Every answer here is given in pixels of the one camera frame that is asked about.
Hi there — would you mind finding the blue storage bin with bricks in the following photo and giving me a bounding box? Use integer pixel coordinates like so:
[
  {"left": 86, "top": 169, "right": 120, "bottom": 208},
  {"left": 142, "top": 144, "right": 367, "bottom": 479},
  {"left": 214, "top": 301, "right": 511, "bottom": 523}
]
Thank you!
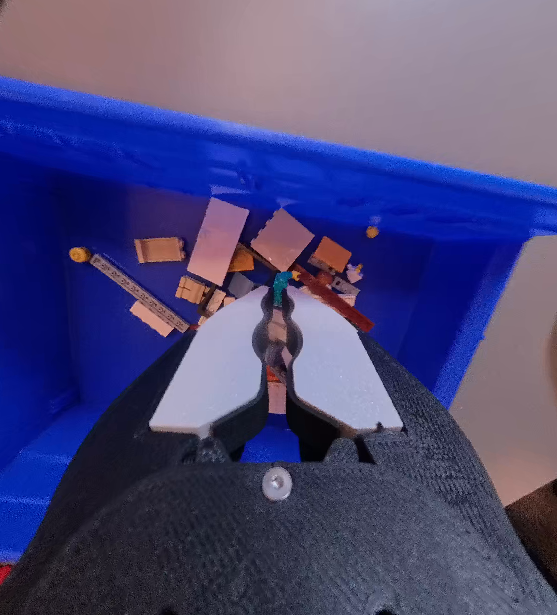
[{"left": 0, "top": 70, "right": 557, "bottom": 565}]

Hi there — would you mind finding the teal toy brick piece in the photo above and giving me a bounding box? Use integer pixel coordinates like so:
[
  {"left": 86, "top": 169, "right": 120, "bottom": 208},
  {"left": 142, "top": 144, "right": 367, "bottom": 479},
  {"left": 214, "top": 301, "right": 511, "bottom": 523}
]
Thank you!
[{"left": 273, "top": 271, "right": 303, "bottom": 308}]

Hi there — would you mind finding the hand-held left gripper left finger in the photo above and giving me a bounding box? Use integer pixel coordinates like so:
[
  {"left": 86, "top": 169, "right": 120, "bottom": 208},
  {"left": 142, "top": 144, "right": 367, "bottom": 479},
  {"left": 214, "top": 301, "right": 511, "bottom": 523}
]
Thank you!
[{"left": 148, "top": 286, "right": 275, "bottom": 439}]

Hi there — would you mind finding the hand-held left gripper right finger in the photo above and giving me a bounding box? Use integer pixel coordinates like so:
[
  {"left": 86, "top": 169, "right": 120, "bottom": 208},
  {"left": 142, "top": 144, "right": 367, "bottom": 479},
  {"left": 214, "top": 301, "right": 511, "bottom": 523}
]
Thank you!
[{"left": 282, "top": 286, "right": 405, "bottom": 439}]

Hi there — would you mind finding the heap of assorted toy bricks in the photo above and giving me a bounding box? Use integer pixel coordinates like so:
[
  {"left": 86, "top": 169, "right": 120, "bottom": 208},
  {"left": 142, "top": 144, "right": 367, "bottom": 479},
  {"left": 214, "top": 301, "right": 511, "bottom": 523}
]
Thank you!
[{"left": 69, "top": 197, "right": 381, "bottom": 339}]

